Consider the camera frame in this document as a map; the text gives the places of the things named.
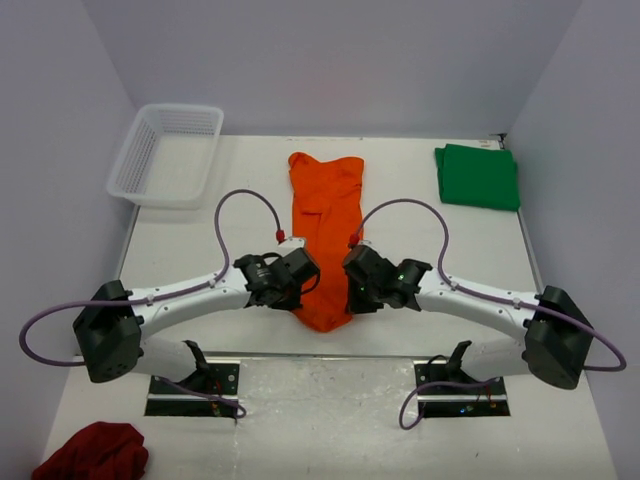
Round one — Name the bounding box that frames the orange t shirt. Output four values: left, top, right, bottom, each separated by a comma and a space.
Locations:
288, 152, 365, 333

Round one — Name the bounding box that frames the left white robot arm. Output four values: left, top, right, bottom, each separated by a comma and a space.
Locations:
73, 247, 320, 393

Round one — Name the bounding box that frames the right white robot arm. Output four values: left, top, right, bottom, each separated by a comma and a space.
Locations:
342, 243, 592, 393

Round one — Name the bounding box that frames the folded green t shirt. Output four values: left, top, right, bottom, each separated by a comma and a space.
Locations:
434, 144, 521, 212

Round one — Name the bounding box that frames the white plastic mesh basket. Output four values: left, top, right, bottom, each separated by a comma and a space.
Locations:
106, 103, 224, 210

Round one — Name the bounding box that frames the crumpled dark red t shirt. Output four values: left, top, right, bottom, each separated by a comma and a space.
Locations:
31, 422, 149, 479

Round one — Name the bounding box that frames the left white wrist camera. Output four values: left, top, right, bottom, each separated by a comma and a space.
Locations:
278, 236, 306, 250

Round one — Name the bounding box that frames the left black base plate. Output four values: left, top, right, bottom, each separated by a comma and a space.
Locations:
145, 341, 247, 421

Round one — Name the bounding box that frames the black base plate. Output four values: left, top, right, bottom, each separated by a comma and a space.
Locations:
145, 341, 247, 421
414, 340, 511, 419

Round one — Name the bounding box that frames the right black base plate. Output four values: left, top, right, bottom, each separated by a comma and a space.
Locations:
414, 340, 511, 419

